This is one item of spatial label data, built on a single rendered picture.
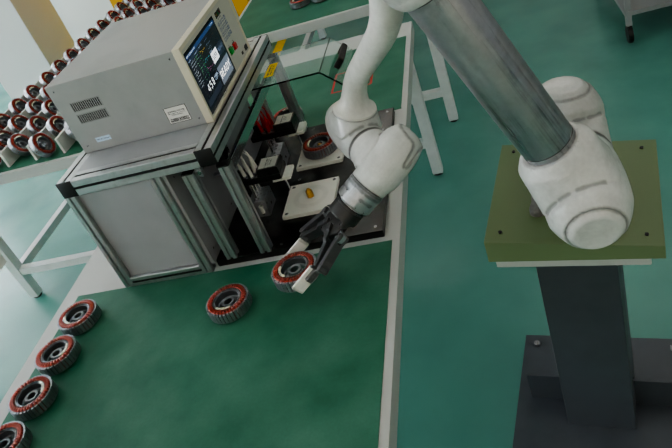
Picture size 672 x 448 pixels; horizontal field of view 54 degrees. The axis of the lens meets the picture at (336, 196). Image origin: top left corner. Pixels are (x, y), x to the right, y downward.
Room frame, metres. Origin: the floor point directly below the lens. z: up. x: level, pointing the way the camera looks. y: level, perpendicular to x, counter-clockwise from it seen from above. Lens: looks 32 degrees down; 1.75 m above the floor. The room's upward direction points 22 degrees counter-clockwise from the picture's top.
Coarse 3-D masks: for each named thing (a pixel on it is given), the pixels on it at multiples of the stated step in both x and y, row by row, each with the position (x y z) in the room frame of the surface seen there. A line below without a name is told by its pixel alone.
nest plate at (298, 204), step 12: (324, 180) 1.63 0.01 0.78; (336, 180) 1.61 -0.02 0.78; (300, 192) 1.62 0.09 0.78; (324, 192) 1.57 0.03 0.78; (336, 192) 1.56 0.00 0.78; (288, 204) 1.58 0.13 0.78; (300, 204) 1.56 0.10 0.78; (312, 204) 1.54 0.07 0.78; (324, 204) 1.51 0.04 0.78; (288, 216) 1.53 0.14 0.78; (300, 216) 1.52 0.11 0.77
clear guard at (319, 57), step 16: (304, 48) 1.94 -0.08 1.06; (320, 48) 1.88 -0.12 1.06; (336, 48) 1.89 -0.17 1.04; (288, 64) 1.86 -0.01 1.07; (304, 64) 1.81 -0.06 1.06; (320, 64) 1.76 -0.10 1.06; (256, 80) 1.84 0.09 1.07; (272, 80) 1.79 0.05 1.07; (288, 80) 1.75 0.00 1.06; (336, 80) 1.71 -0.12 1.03
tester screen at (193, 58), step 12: (204, 36) 1.70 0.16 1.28; (216, 36) 1.77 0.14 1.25; (192, 48) 1.61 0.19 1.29; (204, 48) 1.67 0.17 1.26; (192, 60) 1.58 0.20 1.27; (204, 60) 1.64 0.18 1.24; (204, 72) 1.61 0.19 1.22; (216, 72) 1.67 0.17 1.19; (204, 84) 1.58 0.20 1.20; (216, 84) 1.64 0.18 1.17; (204, 96) 1.56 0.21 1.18
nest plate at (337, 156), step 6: (336, 150) 1.77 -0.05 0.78; (300, 156) 1.83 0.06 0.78; (330, 156) 1.75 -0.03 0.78; (336, 156) 1.74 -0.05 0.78; (342, 156) 1.73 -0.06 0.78; (300, 162) 1.79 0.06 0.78; (306, 162) 1.77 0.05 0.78; (312, 162) 1.76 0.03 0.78; (318, 162) 1.75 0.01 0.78; (324, 162) 1.73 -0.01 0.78; (330, 162) 1.73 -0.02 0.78; (336, 162) 1.72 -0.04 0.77; (300, 168) 1.76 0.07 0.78; (306, 168) 1.75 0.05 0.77
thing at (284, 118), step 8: (280, 120) 1.83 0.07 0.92; (288, 120) 1.81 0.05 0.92; (296, 120) 1.84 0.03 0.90; (280, 128) 1.81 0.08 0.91; (288, 128) 1.80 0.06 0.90; (296, 128) 1.81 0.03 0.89; (304, 128) 1.81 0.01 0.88; (256, 136) 1.84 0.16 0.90; (264, 136) 1.82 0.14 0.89; (272, 136) 1.82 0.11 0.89; (280, 136) 1.81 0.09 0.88; (288, 136) 1.80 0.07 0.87; (272, 144) 1.85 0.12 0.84; (272, 152) 1.83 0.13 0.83
